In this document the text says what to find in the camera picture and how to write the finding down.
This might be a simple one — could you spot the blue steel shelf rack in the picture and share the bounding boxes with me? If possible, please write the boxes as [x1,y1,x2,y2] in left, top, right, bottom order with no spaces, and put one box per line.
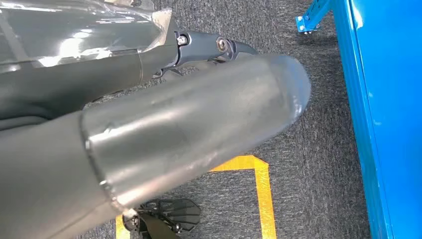
[295,0,422,239]

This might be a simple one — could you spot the black robot left foot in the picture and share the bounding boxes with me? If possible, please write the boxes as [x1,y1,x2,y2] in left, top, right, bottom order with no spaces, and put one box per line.
[122,198,202,239]

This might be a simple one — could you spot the yellow floor tape square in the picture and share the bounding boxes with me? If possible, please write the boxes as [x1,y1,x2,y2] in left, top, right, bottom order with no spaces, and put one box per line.
[115,155,278,239]

